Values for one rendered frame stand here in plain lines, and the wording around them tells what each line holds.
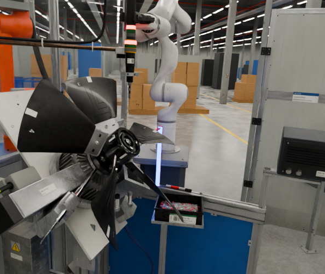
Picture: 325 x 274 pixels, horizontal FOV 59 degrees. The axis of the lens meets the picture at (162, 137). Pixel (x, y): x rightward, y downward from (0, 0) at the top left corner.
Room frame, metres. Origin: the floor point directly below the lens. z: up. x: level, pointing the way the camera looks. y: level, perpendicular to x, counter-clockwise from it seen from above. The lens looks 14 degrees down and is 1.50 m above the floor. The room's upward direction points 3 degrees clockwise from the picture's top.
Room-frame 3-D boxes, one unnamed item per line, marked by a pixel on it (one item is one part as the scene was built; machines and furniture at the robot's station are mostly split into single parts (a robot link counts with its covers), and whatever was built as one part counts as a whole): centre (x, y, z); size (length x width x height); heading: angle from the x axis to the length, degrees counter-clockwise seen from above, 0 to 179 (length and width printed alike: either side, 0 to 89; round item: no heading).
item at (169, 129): (1.76, -0.02, 1.06); 0.19 x 0.19 x 0.18
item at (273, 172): (1.21, -0.59, 1.04); 0.24 x 0.03 x 0.03; 69
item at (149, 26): (1.20, 0.10, 1.65); 0.11 x 0.10 x 0.07; 159
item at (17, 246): (1.00, 0.53, 0.73); 0.15 x 0.09 x 0.22; 69
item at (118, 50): (1.09, 0.14, 1.50); 0.09 x 0.07 x 0.10; 104
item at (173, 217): (1.22, -0.10, 0.85); 0.22 x 0.17 x 0.07; 84
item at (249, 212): (1.40, -0.09, 0.82); 0.90 x 0.04 x 0.08; 69
